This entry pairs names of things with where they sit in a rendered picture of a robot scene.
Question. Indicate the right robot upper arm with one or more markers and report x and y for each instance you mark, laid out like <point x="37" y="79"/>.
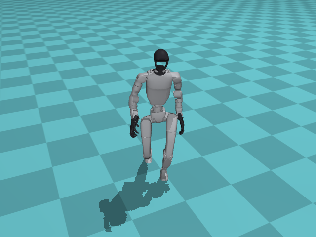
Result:
<point x="140" y="79"/>

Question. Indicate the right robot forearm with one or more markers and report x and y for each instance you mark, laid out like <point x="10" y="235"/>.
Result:
<point x="133" y="107"/>

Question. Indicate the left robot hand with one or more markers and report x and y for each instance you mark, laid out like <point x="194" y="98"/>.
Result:
<point x="180" y="118"/>

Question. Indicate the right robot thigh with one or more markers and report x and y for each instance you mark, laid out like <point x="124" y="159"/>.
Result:
<point x="146" y="133"/>

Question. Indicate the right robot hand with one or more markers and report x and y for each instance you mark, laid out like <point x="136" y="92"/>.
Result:
<point x="134" y="122"/>

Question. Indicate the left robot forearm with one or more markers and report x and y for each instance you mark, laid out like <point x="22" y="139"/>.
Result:
<point x="178" y="105"/>

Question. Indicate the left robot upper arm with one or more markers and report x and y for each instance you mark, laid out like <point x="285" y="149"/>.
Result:
<point x="177" y="84"/>

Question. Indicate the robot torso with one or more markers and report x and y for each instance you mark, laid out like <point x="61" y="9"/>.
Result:
<point x="158" y="90"/>

